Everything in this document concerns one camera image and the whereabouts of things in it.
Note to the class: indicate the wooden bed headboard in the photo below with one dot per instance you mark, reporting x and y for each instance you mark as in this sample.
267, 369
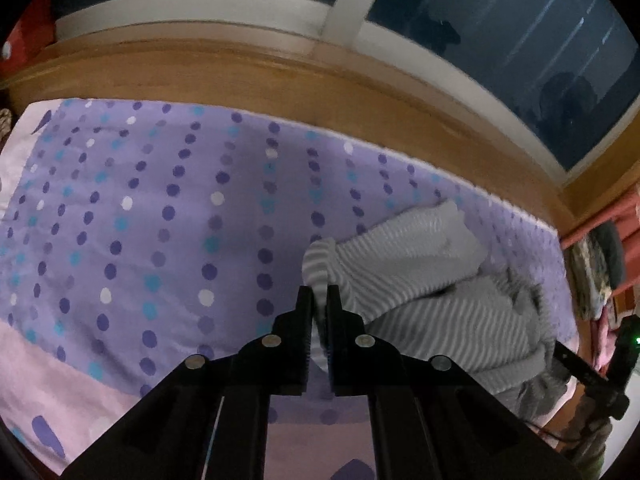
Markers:
250, 75

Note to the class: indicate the pink curtain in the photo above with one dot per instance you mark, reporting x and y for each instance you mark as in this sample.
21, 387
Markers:
631, 220

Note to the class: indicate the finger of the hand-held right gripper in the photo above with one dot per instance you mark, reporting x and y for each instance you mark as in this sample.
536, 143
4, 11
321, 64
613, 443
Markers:
575, 365

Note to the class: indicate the white framed window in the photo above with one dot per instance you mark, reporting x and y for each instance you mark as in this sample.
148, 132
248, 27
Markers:
475, 15

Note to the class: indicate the stack of folded clothes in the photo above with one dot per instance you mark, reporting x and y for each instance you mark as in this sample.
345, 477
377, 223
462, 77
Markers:
585, 275

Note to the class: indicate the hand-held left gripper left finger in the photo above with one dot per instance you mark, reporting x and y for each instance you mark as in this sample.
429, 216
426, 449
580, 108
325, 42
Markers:
306, 340

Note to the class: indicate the person's right forearm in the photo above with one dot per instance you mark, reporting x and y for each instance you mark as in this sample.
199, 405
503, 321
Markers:
592, 440

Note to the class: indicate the purple dotted bed sheet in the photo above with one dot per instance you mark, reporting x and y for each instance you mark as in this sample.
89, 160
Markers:
150, 220

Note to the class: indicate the dark grey folded garment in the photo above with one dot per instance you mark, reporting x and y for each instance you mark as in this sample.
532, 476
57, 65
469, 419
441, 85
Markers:
610, 250

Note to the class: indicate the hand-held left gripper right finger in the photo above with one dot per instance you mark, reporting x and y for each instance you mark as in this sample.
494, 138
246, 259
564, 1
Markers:
334, 345

